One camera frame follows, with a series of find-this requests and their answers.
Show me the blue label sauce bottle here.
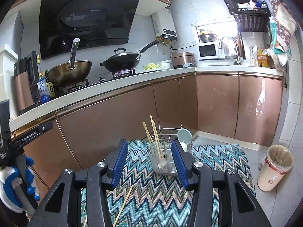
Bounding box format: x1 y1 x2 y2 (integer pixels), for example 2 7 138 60
37 72 50 103

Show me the black gas stove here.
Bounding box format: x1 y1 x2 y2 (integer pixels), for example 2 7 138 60
54 69 136 97

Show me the white water heater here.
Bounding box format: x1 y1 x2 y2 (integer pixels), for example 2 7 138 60
151 8 178 40

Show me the orange food package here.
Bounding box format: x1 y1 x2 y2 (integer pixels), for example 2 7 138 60
257 49 269 68

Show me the copper black electric kettle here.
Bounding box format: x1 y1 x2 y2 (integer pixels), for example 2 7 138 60
14 51 41 115

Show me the blue white gloved hand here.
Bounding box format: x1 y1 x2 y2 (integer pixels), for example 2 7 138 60
1 156 40 216

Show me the zigzag patterned table cloth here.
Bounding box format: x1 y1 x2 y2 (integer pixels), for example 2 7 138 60
80 139 257 227

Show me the black wall dish rack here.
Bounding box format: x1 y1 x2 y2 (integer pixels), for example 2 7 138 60
224 0 270 32

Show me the beige trash bin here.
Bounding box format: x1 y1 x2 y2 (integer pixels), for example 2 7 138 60
257 145 294 192

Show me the black wok with lid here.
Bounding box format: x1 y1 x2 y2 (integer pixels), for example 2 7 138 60
100 40 160 73

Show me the white microwave oven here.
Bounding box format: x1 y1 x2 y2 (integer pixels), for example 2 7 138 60
197 41 226 61

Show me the copper rice cooker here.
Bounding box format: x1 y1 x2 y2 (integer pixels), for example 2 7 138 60
171 52 195 68

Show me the brown patterned hanging apron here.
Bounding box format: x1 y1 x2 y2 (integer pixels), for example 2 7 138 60
268 0 298 66

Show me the plate of chopped greens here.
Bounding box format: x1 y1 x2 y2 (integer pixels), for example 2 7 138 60
144 63 161 71

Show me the chrome kitchen faucet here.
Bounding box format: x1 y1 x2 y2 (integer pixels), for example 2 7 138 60
218 36 241 66

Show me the steel bowl on microwave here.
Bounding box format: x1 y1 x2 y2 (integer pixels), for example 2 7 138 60
199 29 218 43

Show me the bamboo chopstick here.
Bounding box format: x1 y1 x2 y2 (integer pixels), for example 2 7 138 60
150 115 162 159
112 185 134 227
142 122 156 147
152 120 159 145

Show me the black range hood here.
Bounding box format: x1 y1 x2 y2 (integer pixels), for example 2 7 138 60
38 0 140 59

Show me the clear glass bottle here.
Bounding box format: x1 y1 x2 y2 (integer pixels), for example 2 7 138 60
249 46 257 67

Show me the bronze wok with steel handle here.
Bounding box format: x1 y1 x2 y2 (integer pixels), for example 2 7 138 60
47 38 92 87

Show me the clear utensil holder with rack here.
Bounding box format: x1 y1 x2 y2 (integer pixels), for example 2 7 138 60
148 124 182 176

